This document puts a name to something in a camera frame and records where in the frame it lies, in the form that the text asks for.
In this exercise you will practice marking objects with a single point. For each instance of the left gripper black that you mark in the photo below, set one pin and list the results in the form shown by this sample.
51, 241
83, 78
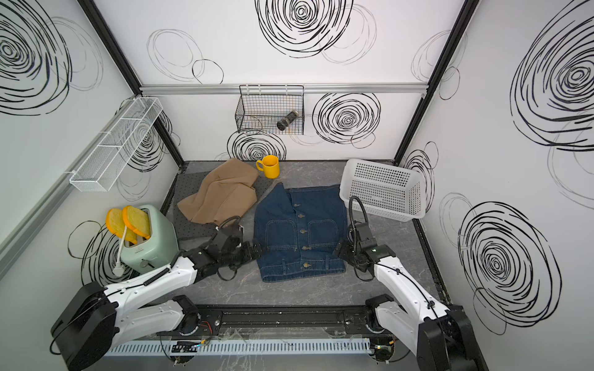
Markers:
250, 253

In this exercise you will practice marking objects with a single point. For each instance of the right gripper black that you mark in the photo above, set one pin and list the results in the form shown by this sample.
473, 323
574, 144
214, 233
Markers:
342, 249

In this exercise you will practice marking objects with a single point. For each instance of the blue denim skirt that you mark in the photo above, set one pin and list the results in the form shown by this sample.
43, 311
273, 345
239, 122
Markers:
299, 229

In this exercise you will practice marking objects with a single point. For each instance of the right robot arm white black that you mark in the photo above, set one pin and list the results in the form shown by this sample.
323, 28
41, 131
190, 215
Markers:
440, 337

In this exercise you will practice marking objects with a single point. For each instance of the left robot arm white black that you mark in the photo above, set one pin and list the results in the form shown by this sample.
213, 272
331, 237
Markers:
99, 318

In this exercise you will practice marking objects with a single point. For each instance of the dark perforated mat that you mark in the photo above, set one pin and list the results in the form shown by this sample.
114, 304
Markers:
186, 185

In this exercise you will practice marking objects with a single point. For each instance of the tan brown skirt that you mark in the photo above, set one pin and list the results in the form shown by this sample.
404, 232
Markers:
225, 192

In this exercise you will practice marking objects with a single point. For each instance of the white perforated plastic basket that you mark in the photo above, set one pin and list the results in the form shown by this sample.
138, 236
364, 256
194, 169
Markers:
384, 190

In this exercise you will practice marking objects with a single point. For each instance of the mint green toaster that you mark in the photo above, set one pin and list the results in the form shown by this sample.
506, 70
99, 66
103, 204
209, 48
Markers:
158, 250

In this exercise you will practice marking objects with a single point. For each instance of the right toast slice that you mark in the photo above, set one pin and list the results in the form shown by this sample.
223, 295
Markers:
137, 221

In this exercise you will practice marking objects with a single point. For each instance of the toast slice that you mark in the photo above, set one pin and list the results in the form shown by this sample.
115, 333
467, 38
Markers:
137, 221
116, 225

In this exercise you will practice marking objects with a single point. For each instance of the yellow mug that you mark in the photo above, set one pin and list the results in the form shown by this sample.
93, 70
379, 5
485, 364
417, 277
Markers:
270, 166

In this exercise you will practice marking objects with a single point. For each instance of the left toast slice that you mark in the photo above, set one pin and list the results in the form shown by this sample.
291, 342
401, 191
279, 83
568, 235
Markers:
116, 225

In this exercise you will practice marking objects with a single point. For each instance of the dark cylindrical bottle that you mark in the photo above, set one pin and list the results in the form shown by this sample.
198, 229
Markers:
286, 123

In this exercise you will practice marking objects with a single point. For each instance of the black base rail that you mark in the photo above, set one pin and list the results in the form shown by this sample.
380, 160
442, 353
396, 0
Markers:
349, 319

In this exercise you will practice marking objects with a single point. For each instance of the white slotted cable duct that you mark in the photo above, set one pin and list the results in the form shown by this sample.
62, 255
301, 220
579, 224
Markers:
243, 347

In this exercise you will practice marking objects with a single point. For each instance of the white wire wall shelf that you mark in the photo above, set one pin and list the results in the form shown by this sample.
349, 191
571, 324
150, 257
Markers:
130, 141

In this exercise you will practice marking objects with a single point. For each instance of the black wire wall basket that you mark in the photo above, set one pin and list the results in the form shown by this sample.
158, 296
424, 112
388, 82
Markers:
261, 106

